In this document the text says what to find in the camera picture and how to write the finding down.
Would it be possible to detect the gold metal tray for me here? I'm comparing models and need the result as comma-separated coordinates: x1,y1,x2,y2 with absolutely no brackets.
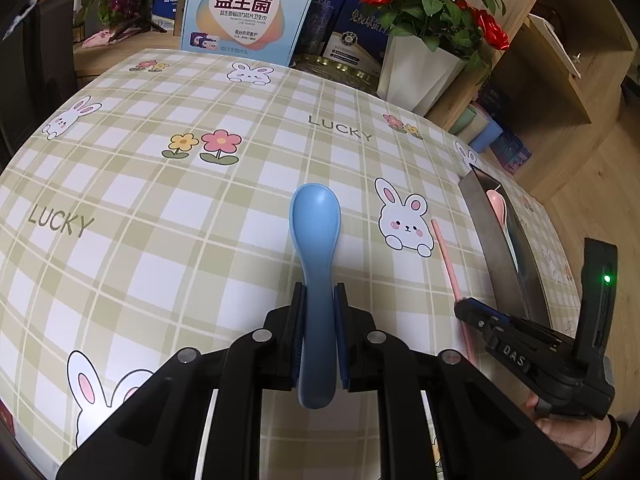
290,55,388,93

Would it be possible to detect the person's right hand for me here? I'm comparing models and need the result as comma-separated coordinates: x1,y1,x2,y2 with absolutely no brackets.
524,392,618,468

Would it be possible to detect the dark blue emblem box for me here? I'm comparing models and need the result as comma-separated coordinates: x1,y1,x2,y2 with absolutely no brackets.
320,0,396,68

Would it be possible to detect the black mini tripod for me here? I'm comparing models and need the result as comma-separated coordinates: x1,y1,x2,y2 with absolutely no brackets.
127,2,168,36

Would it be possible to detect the dark blue text box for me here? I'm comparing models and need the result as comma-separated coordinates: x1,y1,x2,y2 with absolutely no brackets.
480,82,506,116

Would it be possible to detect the person's right forearm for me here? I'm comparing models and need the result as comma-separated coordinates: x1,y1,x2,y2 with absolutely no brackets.
585,412,640,480

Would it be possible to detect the dark purple silver box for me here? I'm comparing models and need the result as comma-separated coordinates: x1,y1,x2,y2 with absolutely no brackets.
305,0,356,56

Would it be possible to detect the purple blue box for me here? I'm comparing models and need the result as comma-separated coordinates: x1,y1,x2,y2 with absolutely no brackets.
492,130,532,173

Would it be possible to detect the blue plastic spoon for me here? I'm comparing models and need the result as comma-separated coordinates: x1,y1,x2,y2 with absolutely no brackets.
290,183,343,411

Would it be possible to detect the pink plastic spoon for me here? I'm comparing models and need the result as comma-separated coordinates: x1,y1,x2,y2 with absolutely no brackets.
485,189,511,226

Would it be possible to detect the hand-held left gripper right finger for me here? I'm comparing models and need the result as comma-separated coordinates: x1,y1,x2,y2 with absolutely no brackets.
332,282,591,480

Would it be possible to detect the pink cloth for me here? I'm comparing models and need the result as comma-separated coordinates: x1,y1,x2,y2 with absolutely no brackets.
80,27,131,50

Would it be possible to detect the steel utensil tray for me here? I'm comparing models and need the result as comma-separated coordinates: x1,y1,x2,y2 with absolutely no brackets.
457,164,553,331

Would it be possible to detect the wooden shelf unit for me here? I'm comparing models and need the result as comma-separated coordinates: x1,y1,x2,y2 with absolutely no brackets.
450,0,640,211

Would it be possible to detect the black chair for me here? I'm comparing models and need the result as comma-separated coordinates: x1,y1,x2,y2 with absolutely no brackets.
0,0,76,161

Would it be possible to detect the light blue orange printed box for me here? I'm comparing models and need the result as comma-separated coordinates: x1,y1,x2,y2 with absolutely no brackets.
180,0,323,68

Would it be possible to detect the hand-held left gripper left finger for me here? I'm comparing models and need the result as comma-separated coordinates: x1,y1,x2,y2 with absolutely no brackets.
55,282,307,480

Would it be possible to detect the pink chopstick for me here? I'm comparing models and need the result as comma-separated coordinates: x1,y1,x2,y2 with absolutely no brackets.
431,218,477,365

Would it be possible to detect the blue cup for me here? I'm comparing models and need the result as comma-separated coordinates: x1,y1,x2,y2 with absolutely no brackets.
470,115,502,153

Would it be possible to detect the green cup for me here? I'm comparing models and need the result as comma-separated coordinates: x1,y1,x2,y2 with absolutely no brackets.
452,105,476,136

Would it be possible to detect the white faceted vase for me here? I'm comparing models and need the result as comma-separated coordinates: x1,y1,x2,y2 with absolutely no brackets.
376,35,468,116

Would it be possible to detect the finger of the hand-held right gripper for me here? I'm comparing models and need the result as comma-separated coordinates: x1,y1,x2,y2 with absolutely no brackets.
467,312,523,357
454,298,501,327

